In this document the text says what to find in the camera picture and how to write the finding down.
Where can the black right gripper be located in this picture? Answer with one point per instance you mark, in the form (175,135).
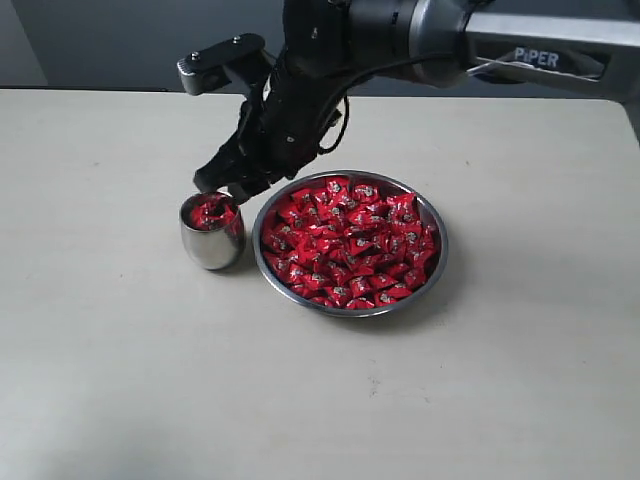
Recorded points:
(287,116)

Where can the red candies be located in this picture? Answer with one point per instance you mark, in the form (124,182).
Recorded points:
(208,212)

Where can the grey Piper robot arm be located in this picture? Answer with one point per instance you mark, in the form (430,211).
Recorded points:
(329,47)

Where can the stainless steel cup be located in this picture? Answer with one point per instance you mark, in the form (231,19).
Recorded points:
(213,250)

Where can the stainless steel bowl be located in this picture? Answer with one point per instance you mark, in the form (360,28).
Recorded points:
(349,241)

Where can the red wrapped candy left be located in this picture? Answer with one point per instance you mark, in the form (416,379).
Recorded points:
(283,242)

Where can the red wrapped candy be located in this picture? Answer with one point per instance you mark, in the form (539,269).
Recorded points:
(283,242)
(402,205)
(391,295)
(337,185)
(339,296)

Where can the red wrapped candy top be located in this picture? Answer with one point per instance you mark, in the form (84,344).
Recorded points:
(337,185)

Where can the red wrapped candy front centre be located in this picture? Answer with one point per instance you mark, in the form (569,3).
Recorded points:
(339,296)

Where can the red wrapped candy upper right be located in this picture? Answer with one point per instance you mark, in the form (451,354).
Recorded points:
(402,205)

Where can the red wrapped candy front right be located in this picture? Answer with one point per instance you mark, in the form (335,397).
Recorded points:
(391,295)

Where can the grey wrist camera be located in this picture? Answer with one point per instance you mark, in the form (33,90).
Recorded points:
(242,58)

